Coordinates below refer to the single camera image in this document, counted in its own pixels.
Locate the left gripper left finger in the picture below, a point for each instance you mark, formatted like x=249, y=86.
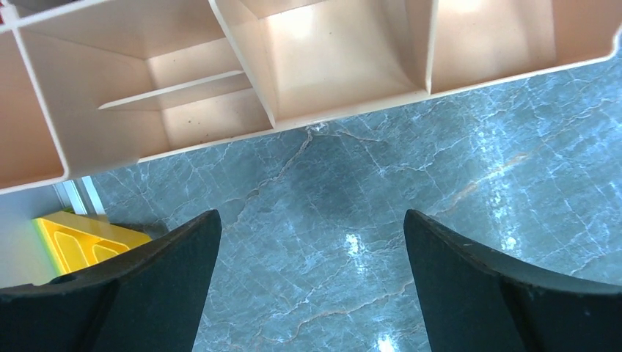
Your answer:
x=150, y=298

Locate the peach plastic file organizer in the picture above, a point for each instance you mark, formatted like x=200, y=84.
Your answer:
x=89, y=86

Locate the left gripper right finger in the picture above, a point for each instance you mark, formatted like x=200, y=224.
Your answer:
x=476, y=298

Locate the yellow orange block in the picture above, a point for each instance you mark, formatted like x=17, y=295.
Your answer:
x=74, y=242

